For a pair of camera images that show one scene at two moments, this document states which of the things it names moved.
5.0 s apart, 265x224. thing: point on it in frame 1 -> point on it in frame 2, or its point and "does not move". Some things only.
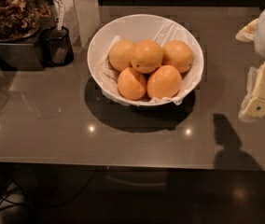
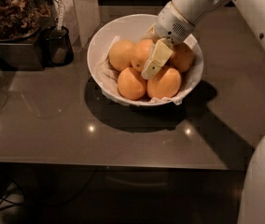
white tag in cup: x=62 y=13 does not move
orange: x=146 y=56 does not move
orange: x=120 y=54 does not move
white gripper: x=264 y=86 -> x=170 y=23
